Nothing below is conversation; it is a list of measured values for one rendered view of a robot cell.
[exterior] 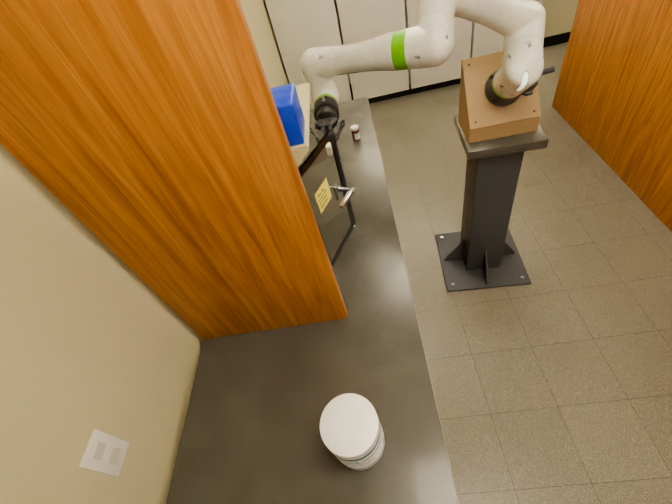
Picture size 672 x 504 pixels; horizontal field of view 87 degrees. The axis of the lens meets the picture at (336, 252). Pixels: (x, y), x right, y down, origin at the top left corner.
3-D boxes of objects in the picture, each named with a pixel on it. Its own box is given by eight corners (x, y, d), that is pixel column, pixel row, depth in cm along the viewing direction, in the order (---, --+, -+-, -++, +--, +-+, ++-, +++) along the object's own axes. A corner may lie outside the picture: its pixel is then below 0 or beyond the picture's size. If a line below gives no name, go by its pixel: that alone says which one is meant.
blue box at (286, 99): (260, 153, 77) (243, 115, 70) (264, 129, 84) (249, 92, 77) (304, 144, 76) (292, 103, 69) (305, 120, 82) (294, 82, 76)
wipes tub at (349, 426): (334, 473, 85) (319, 460, 74) (332, 415, 93) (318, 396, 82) (389, 468, 83) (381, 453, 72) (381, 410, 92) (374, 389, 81)
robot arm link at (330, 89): (342, 100, 146) (317, 108, 148) (333, 69, 137) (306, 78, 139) (344, 116, 137) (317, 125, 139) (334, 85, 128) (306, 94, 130)
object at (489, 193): (507, 226, 241) (534, 99, 175) (531, 284, 210) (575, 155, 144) (434, 235, 250) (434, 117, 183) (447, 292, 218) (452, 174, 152)
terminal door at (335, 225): (317, 289, 115) (277, 195, 86) (354, 224, 131) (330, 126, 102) (319, 290, 115) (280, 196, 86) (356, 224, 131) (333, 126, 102)
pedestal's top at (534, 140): (522, 110, 171) (523, 102, 168) (546, 147, 150) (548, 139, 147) (453, 122, 177) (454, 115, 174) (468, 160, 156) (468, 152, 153)
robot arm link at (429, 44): (458, 27, 113) (452, 8, 102) (455, 70, 115) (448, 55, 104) (402, 37, 121) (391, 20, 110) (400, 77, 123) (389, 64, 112)
